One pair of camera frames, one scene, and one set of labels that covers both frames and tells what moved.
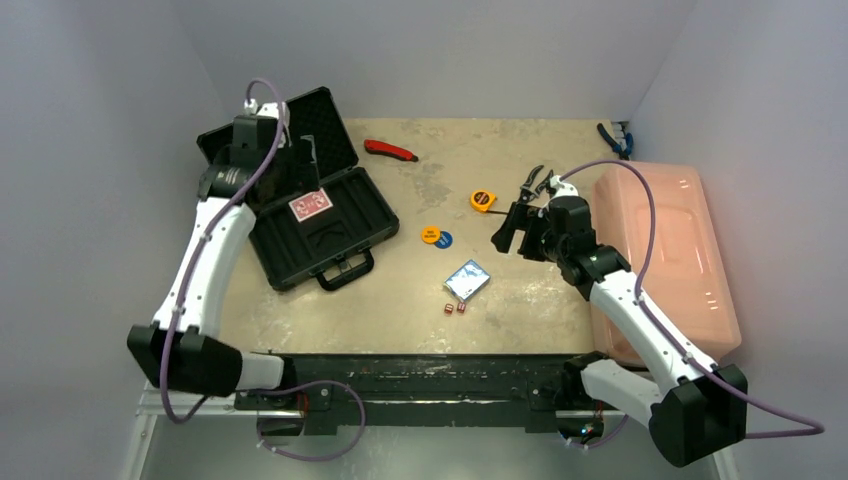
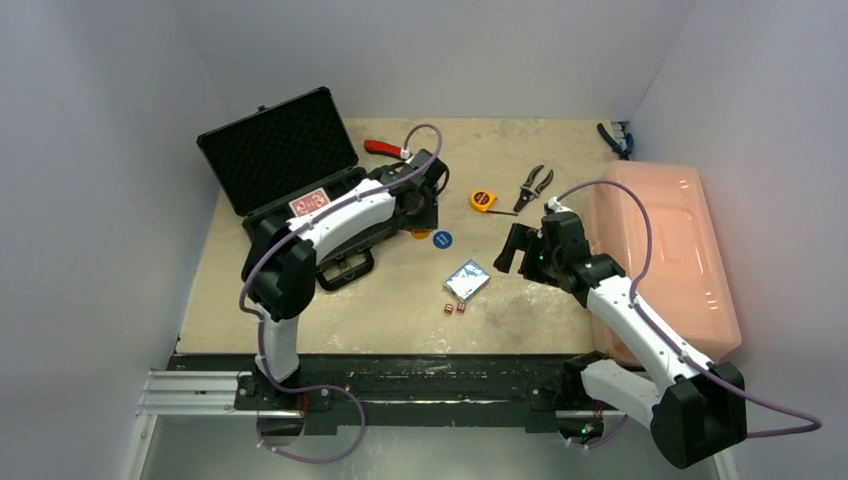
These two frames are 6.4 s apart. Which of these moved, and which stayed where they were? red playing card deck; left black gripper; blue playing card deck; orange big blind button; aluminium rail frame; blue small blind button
Moved: orange big blind button; left black gripper
Stayed: red playing card deck; blue playing card deck; blue small blind button; aluminium rail frame
